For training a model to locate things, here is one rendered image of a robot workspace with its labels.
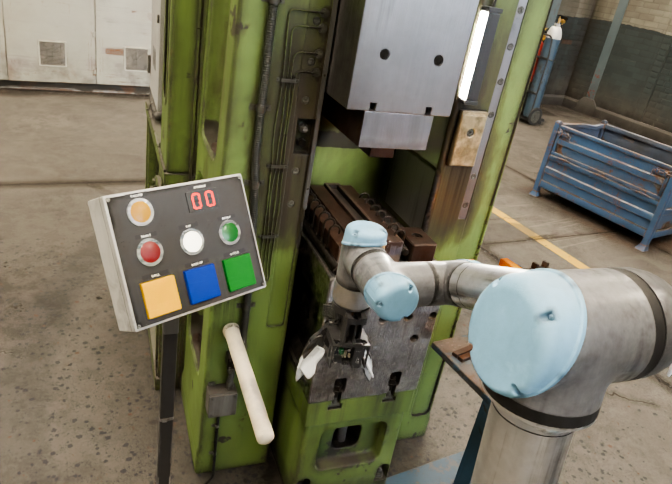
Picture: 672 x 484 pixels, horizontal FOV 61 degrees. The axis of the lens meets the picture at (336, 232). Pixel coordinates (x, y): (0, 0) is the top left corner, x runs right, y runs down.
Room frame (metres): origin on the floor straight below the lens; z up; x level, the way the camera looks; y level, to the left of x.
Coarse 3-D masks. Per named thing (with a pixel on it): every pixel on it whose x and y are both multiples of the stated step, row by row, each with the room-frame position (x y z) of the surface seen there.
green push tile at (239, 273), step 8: (240, 256) 1.16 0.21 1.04; (248, 256) 1.18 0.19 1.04; (224, 264) 1.12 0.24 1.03; (232, 264) 1.14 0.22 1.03; (240, 264) 1.15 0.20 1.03; (248, 264) 1.17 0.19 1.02; (224, 272) 1.12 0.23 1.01; (232, 272) 1.13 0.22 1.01; (240, 272) 1.14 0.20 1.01; (248, 272) 1.16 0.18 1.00; (232, 280) 1.12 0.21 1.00; (240, 280) 1.13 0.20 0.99; (248, 280) 1.15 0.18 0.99; (232, 288) 1.11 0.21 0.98; (240, 288) 1.12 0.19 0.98
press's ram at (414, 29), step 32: (352, 0) 1.47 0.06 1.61; (384, 0) 1.42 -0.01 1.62; (416, 0) 1.45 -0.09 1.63; (448, 0) 1.49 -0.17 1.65; (352, 32) 1.44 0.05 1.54; (384, 32) 1.43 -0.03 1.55; (416, 32) 1.46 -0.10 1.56; (448, 32) 1.50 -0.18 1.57; (352, 64) 1.41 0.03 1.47; (384, 64) 1.43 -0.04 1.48; (416, 64) 1.47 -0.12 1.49; (448, 64) 1.51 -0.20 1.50; (352, 96) 1.40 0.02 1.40; (384, 96) 1.44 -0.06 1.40; (416, 96) 1.48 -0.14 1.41; (448, 96) 1.52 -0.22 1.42
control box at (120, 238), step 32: (128, 192) 1.06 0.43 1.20; (160, 192) 1.10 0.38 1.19; (192, 192) 1.15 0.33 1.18; (224, 192) 1.22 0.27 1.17; (96, 224) 1.03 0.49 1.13; (128, 224) 1.02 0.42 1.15; (160, 224) 1.07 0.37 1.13; (192, 224) 1.12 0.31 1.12; (224, 224) 1.17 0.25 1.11; (128, 256) 0.99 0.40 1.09; (160, 256) 1.03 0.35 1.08; (192, 256) 1.09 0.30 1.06; (224, 256) 1.14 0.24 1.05; (256, 256) 1.20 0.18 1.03; (128, 288) 0.96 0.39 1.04; (224, 288) 1.10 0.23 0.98; (256, 288) 1.16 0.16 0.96; (128, 320) 0.94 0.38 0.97; (160, 320) 0.97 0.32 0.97
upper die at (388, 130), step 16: (336, 112) 1.58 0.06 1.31; (352, 112) 1.49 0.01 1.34; (368, 112) 1.43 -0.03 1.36; (384, 112) 1.44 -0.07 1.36; (352, 128) 1.47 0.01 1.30; (368, 128) 1.43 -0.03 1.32; (384, 128) 1.45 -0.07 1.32; (400, 128) 1.47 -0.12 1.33; (416, 128) 1.49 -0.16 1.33; (368, 144) 1.43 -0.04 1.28; (384, 144) 1.45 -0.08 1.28; (400, 144) 1.47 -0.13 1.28; (416, 144) 1.49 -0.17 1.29
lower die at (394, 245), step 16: (320, 192) 1.77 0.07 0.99; (352, 192) 1.82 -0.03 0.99; (320, 208) 1.66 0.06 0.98; (336, 208) 1.66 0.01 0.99; (368, 208) 1.70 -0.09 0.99; (320, 224) 1.57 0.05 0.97; (336, 224) 1.57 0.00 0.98; (384, 224) 1.60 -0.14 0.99; (336, 240) 1.46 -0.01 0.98; (400, 240) 1.51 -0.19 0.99; (336, 256) 1.43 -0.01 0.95
